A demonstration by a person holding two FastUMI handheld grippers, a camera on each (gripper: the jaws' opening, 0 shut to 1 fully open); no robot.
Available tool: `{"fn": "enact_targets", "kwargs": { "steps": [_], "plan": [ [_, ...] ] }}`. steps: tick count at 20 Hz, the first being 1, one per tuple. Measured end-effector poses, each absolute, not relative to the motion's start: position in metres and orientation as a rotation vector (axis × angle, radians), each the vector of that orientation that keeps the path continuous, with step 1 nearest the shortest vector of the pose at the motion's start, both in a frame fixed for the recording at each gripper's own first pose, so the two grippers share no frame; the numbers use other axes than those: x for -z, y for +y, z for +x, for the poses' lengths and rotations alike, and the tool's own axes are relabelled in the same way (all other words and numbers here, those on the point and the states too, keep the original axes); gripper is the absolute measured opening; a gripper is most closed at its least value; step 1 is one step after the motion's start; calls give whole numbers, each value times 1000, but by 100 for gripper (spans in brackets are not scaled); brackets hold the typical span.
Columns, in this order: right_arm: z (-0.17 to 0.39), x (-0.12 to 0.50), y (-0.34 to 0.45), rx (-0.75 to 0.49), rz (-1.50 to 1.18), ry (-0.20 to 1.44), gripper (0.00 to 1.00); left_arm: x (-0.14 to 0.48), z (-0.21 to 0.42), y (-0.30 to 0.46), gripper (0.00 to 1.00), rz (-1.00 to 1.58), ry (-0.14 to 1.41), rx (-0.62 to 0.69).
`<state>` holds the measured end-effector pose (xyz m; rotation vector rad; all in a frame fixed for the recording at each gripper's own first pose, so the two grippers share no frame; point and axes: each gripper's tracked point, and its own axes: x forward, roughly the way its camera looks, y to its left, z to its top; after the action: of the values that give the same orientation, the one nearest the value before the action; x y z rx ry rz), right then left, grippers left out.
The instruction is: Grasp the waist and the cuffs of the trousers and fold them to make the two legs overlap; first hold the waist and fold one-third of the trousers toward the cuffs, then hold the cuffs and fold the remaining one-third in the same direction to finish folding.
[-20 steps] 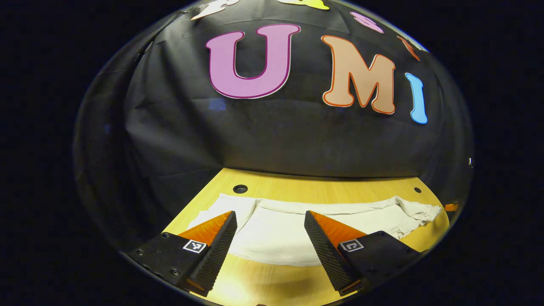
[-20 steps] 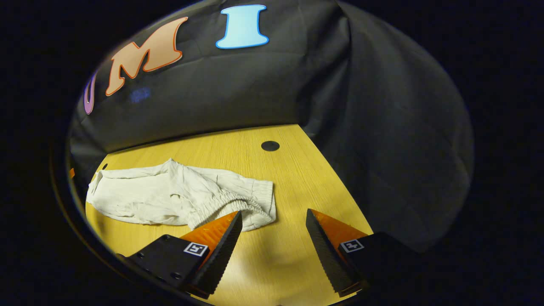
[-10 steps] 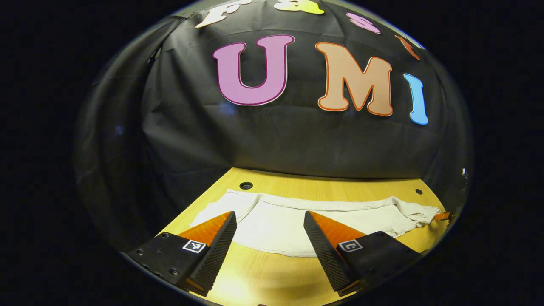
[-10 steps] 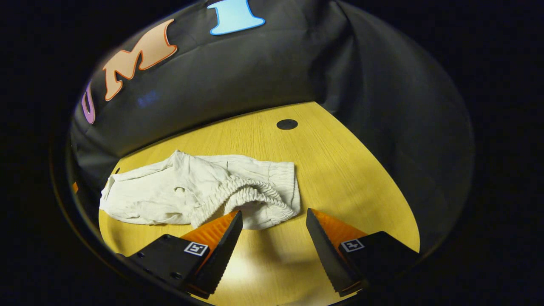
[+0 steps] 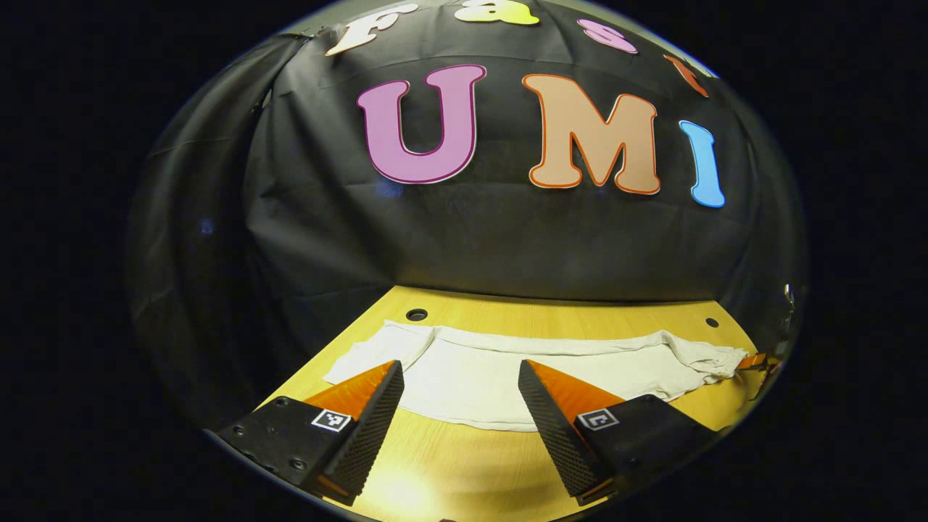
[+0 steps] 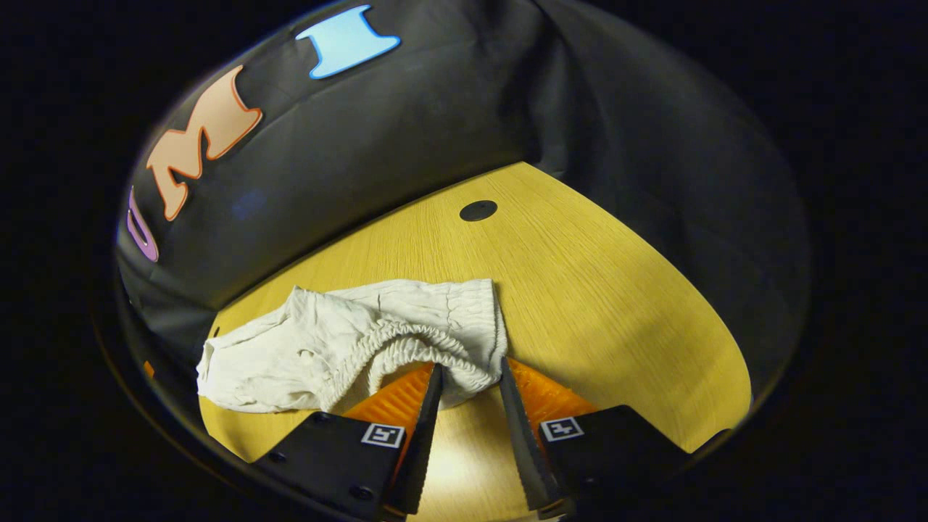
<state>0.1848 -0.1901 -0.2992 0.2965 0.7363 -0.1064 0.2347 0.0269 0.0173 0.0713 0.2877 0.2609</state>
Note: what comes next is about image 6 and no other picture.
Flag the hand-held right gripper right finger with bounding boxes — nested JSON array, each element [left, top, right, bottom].
[[499, 357, 689, 513]]

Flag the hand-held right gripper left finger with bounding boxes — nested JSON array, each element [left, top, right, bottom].
[[254, 362, 444, 521]]

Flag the white jeans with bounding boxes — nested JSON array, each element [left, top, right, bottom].
[[196, 278, 509, 414]]

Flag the black backdrop cloth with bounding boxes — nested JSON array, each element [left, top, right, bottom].
[[115, 0, 811, 407]]

